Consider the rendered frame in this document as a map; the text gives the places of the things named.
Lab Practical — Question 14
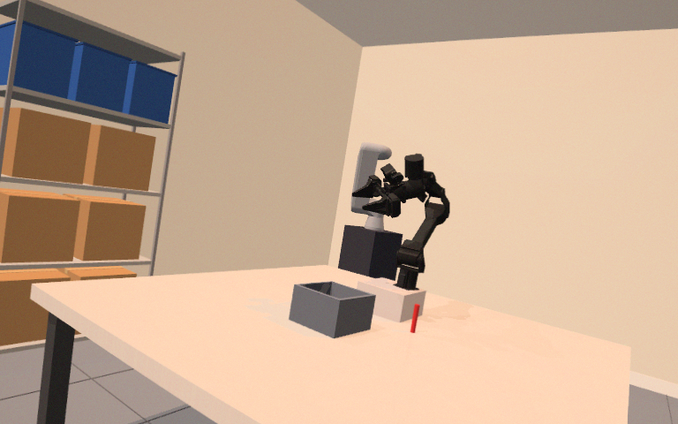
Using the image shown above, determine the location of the red peg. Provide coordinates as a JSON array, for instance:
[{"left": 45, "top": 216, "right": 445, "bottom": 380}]
[{"left": 411, "top": 305, "right": 420, "bottom": 333}]

